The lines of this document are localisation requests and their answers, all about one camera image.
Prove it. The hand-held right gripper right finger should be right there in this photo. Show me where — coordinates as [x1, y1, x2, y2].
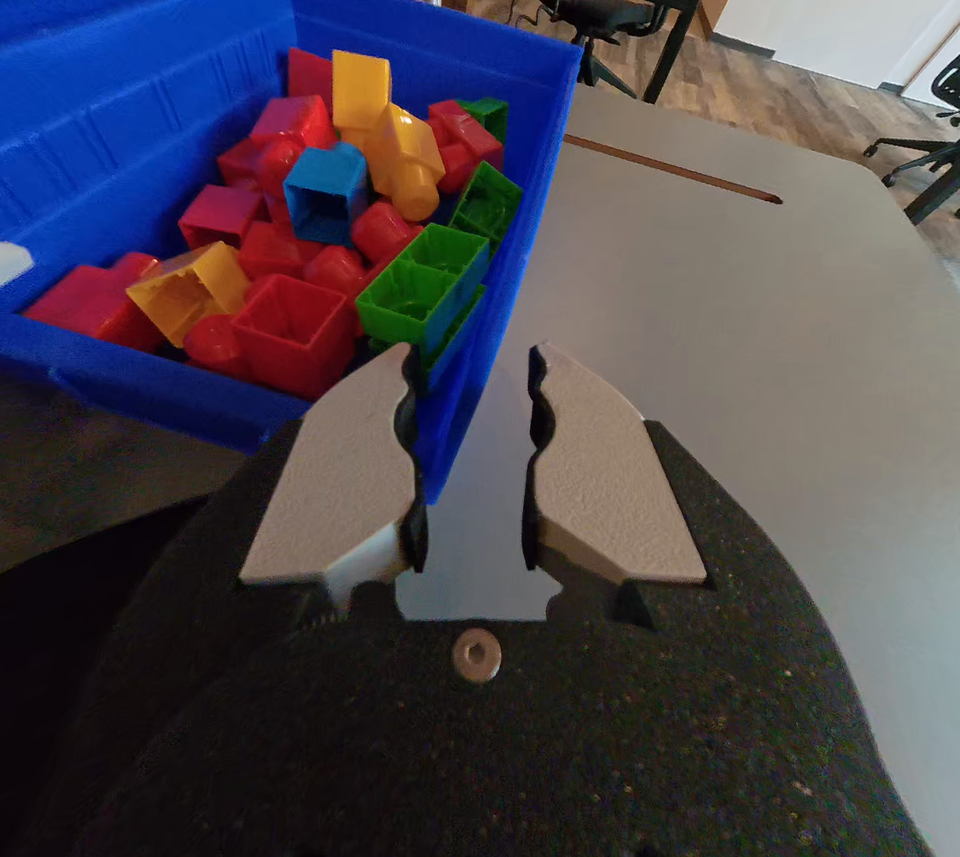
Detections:
[521, 341, 709, 588]

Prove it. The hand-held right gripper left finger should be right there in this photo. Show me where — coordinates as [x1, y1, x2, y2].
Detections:
[240, 341, 429, 591]

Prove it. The pile of mixed mega blocks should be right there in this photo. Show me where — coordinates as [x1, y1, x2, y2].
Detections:
[21, 46, 528, 404]

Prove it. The blue plastic bin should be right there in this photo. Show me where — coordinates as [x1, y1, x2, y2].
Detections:
[0, 0, 585, 507]

